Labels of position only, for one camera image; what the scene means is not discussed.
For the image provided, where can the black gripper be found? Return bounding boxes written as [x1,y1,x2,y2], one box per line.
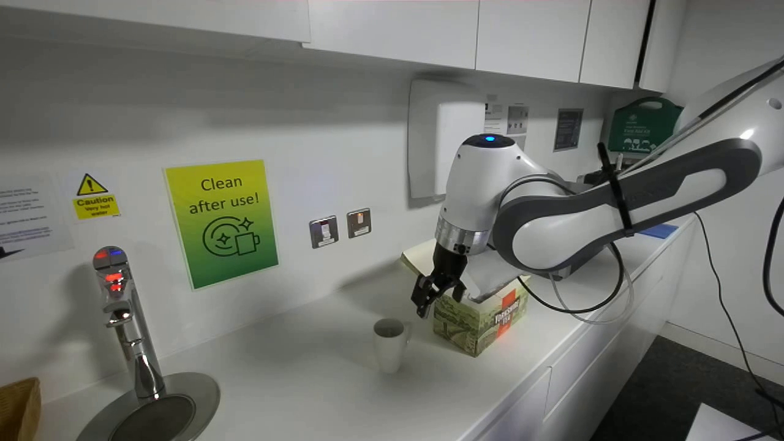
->
[408,241,473,321]

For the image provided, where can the green tea box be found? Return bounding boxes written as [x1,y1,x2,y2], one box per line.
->
[399,237,531,361]

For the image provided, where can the white mug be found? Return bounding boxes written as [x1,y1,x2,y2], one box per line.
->
[370,317,411,377]

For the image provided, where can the brown wooden box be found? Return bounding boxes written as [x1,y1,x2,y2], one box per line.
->
[0,374,43,441]

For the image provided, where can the white paper towel dispenser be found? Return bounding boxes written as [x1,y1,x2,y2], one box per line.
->
[406,76,488,209]

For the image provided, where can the white base cabinets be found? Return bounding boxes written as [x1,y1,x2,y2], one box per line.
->
[461,236,696,441]

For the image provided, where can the coffee machine instruction sheet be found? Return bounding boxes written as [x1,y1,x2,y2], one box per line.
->
[480,95,535,140]

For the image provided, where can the blue flat item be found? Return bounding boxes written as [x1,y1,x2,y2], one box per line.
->
[638,220,684,242]

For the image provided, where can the green clean after use poster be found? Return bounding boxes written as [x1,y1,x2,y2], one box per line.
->
[163,160,281,292]

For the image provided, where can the green first aid sign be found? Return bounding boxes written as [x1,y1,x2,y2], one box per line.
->
[602,93,685,160]

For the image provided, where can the round metal drip tray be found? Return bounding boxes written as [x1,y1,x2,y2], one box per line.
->
[75,370,222,441]

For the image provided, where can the white paper sheet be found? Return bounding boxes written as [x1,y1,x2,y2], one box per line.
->
[684,403,771,441]

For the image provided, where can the chrome hot water tap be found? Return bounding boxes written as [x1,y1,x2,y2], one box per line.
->
[90,242,168,405]

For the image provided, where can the yellow caution sign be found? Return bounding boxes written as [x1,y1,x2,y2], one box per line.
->
[70,171,123,224]

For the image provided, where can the white paper notice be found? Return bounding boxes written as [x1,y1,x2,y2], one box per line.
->
[0,183,61,262]

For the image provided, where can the wall socket plate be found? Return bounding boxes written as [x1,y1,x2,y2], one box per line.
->
[307,215,342,253]
[346,205,375,242]

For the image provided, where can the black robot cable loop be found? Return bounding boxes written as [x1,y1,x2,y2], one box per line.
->
[495,174,627,319]

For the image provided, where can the wall sheet with dark pictures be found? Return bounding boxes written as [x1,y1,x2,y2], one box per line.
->
[553,105,586,155]

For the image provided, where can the white wall cabinets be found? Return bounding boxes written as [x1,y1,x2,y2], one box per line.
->
[0,0,691,93]

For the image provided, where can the black floor cable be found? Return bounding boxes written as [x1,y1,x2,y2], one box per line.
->
[691,194,784,441]

